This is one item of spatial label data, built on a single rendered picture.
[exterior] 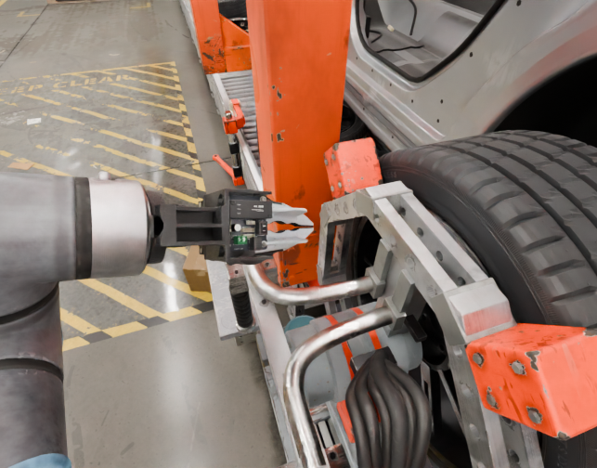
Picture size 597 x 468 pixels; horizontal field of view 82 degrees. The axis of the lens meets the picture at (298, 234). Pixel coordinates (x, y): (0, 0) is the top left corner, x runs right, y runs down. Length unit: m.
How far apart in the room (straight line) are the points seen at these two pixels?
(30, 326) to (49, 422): 0.09
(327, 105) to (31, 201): 0.58
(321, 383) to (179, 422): 1.03
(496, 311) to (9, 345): 0.45
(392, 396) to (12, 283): 0.36
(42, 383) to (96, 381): 1.39
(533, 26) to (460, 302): 0.66
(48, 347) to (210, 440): 1.17
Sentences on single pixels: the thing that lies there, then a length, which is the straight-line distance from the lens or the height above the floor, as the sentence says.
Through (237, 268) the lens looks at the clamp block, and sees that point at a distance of 0.62.
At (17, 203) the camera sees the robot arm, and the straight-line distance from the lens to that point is 0.32.
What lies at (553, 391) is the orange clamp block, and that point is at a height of 1.15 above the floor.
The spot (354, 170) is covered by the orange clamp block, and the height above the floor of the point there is 1.09.
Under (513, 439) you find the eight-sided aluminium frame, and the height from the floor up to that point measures 1.00.
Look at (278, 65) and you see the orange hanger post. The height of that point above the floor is 1.20.
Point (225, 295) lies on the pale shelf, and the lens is 1.21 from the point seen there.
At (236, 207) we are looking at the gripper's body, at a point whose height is 1.21.
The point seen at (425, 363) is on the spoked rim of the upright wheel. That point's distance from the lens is 0.74.
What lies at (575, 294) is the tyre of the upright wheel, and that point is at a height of 1.14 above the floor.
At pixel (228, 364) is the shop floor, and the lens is 1.59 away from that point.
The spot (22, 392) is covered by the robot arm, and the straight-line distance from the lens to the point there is 0.35.
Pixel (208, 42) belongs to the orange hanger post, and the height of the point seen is 0.73.
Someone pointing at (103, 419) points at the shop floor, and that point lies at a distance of 1.66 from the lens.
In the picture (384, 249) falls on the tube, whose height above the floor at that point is 1.08.
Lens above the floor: 1.43
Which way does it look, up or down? 45 degrees down
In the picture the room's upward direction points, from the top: straight up
